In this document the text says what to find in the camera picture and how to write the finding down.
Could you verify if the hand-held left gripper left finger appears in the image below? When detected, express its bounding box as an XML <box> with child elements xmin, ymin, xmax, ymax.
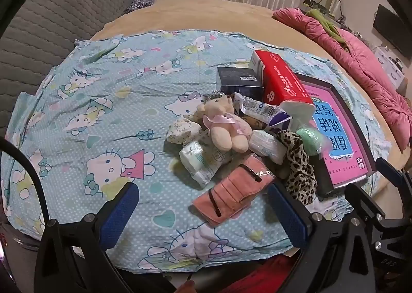
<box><xmin>34</xmin><ymin>182</ymin><xmax>140</xmax><ymax>293</ymax></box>

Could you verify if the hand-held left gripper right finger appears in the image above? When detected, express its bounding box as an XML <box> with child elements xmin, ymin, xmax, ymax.
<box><xmin>268</xmin><ymin>183</ymin><xmax>377</xmax><ymax>293</ymax></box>

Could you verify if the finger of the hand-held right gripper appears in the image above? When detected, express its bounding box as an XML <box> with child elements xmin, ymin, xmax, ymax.
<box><xmin>344</xmin><ymin>183</ymin><xmax>391</xmax><ymax>233</ymax></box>
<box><xmin>376</xmin><ymin>157</ymin><xmax>412</xmax><ymax>214</ymax></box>

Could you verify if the dark shallow tray box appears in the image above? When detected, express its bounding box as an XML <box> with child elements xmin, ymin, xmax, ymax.
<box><xmin>296</xmin><ymin>73</ymin><xmax>377</xmax><ymax>197</ymax></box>

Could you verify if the leopard print scrunchie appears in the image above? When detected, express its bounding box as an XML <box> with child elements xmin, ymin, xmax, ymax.
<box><xmin>275</xmin><ymin>130</ymin><xmax>317</xmax><ymax>205</ymax></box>

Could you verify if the pink face mask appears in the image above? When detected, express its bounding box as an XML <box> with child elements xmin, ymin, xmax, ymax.
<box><xmin>192</xmin><ymin>154</ymin><xmax>274</xmax><ymax>226</ymax></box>

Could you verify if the green printed tissue pack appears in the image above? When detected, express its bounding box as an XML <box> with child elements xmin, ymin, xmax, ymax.
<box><xmin>178</xmin><ymin>140</ymin><xmax>234</xmax><ymax>188</ymax></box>
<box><xmin>251</xmin><ymin>130</ymin><xmax>287</xmax><ymax>165</ymax></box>

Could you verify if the green ball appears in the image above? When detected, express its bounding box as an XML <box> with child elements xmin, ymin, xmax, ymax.
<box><xmin>295</xmin><ymin>126</ymin><xmax>327</xmax><ymax>157</ymax></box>

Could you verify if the beige item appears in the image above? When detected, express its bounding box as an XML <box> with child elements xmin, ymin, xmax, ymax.
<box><xmin>243</xmin><ymin>115</ymin><xmax>269</xmax><ymax>131</ymax></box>

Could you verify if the white floral scrunchie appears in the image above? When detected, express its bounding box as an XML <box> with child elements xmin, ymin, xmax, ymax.
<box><xmin>166</xmin><ymin>116</ymin><xmax>207</xmax><ymax>145</ymax></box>

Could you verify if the teddy bear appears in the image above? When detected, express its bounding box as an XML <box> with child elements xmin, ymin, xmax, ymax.
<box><xmin>196</xmin><ymin>95</ymin><xmax>253</xmax><ymax>153</ymax></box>

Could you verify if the white and blue plastic packet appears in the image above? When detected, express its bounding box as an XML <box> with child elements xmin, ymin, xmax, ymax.
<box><xmin>233</xmin><ymin>93</ymin><xmax>292</xmax><ymax>129</ymax></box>

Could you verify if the red clothing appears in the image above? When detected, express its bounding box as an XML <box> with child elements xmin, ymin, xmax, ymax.
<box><xmin>222</xmin><ymin>254</ymin><xmax>303</xmax><ymax>293</ymax></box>

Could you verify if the pink book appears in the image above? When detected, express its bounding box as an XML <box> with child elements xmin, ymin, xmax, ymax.
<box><xmin>301</xmin><ymin>84</ymin><xmax>369</xmax><ymax>189</ymax></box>

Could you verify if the white drawer cabinet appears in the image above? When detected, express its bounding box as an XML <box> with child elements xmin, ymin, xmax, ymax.
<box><xmin>373</xmin><ymin>47</ymin><xmax>408</xmax><ymax>94</ymax></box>

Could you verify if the pink quilt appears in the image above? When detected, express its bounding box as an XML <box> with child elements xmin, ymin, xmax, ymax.
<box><xmin>273</xmin><ymin>7</ymin><xmax>412</xmax><ymax>152</ymax></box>

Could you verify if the cat printed blue blanket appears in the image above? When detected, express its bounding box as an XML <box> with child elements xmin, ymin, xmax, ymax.
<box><xmin>0</xmin><ymin>29</ymin><xmax>391</xmax><ymax>274</ymax></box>

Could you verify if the red tissue pack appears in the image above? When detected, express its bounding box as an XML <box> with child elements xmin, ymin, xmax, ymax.
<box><xmin>251</xmin><ymin>50</ymin><xmax>315</xmax><ymax>133</ymax></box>

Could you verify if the black monitor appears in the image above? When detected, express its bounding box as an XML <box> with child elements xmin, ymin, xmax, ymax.
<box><xmin>373</xmin><ymin>4</ymin><xmax>412</xmax><ymax>62</ymax></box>

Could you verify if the dark cardboard box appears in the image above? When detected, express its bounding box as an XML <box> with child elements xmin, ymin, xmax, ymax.
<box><xmin>216</xmin><ymin>67</ymin><xmax>265</xmax><ymax>97</ymax></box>

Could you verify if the green garment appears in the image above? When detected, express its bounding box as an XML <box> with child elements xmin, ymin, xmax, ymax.
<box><xmin>306</xmin><ymin>8</ymin><xmax>346</xmax><ymax>52</ymax></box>

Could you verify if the cluttered desk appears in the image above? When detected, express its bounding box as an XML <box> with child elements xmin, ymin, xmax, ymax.
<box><xmin>303</xmin><ymin>0</ymin><xmax>355</xmax><ymax>33</ymax></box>

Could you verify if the grey quilted headboard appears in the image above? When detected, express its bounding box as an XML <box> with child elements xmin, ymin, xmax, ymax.
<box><xmin>0</xmin><ymin>0</ymin><xmax>139</xmax><ymax>139</ymax></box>

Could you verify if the dark patterned cloth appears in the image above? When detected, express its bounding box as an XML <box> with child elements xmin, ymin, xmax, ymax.
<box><xmin>124</xmin><ymin>0</ymin><xmax>155</xmax><ymax>14</ymax></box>

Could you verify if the beige bed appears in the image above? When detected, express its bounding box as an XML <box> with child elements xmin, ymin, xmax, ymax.
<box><xmin>90</xmin><ymin>0</ymin><xmax>391</xmax><ymax>197</ymax></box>

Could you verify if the black cable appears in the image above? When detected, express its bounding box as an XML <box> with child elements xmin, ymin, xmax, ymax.
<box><xmin>0</xmin><ymin>137</ymin><xmax>50</xmax><ymax>226</ymax></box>

